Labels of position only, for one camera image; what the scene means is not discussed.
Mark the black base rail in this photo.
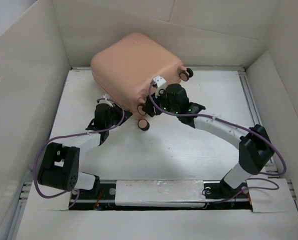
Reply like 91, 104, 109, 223
69, 179, 252, 211

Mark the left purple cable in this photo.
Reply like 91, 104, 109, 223
33, 97, 126, 210

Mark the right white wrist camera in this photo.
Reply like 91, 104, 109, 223
152, 75, 167, 92

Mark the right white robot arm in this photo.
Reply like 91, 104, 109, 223
143, 81, 277, 202

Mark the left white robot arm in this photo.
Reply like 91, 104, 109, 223
34, 103, 133, 192

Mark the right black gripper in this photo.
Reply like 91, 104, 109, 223
144, 86, 180, 118

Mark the aluminium frame rail left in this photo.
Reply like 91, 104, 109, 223
7, 181, 32, 240

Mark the aluminium frame rail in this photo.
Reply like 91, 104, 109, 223
238, 68, 280, 178
7, 181, 32, 240

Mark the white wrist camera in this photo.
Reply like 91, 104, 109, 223
152, 75, 167, 92
97, 94, 113, 107

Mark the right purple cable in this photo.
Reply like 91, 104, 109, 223
148, 81, 288, 203

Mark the purple cable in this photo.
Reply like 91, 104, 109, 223
148, 81, 288, 203
33, 97, 126, 210

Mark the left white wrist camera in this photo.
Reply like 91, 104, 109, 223
97, 94, 113, 107

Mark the pink hard-shell suitcase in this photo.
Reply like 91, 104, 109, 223
90, 32, 193, 131

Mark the aluminium frame rail right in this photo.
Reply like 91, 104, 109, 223
238, 68, 280, 178

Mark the white foam cover block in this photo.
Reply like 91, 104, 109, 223
114, 179, 206, 208

